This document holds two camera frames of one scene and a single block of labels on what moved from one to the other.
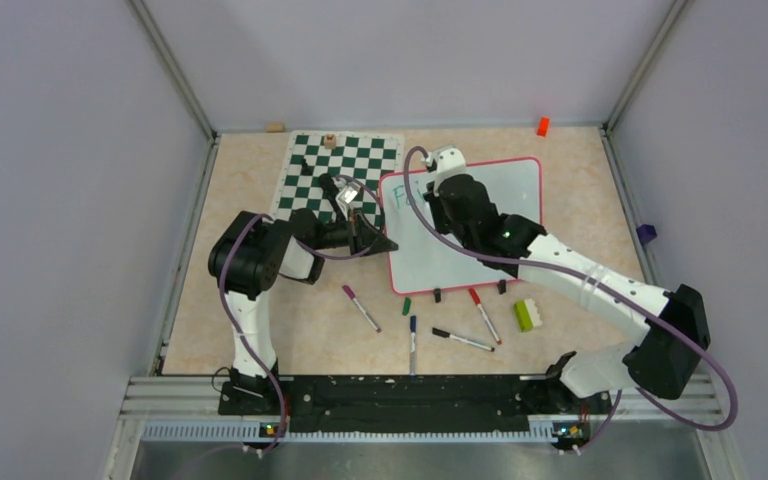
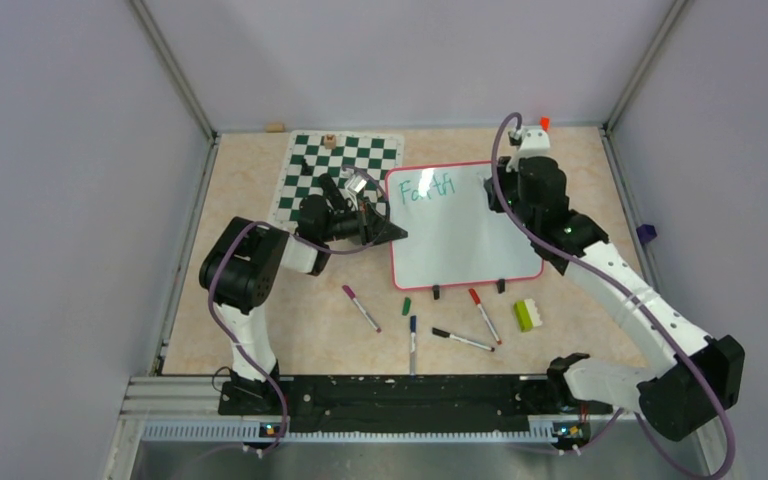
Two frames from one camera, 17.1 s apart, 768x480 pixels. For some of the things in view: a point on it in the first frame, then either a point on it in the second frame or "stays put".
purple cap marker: [369, 317] stays put
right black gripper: [435, 203] → [504, 172]
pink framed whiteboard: [424, 260] stays put
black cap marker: [445, 334] stays put
